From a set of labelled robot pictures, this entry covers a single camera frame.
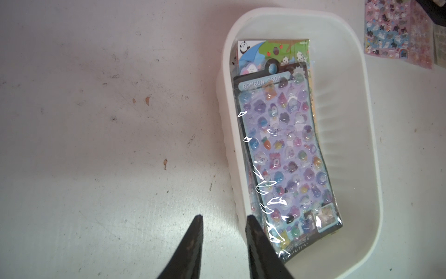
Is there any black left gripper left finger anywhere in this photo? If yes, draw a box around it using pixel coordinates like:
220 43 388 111
158 215 203 279

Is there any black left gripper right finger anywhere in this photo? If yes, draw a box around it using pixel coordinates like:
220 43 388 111
245 215 293 279

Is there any white plastic storage box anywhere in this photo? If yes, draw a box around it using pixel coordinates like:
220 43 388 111
216 7 383 279

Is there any pink cat sticker sheet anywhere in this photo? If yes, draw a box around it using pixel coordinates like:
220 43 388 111
364 0 411 59

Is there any green beige sticker sheet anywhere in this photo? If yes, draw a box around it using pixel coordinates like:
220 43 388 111
433 24 446 68

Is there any purple pink sticker sheet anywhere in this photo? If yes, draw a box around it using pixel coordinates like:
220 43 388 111
408 1 434 69

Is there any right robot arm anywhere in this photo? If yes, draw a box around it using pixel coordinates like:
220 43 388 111
417 0 446 20

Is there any dark bonbon drop sticker sheet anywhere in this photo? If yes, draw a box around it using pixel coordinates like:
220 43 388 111
233 59 343 262

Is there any green panda sticker sheet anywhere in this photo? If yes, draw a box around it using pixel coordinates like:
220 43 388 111
231 39 310 75

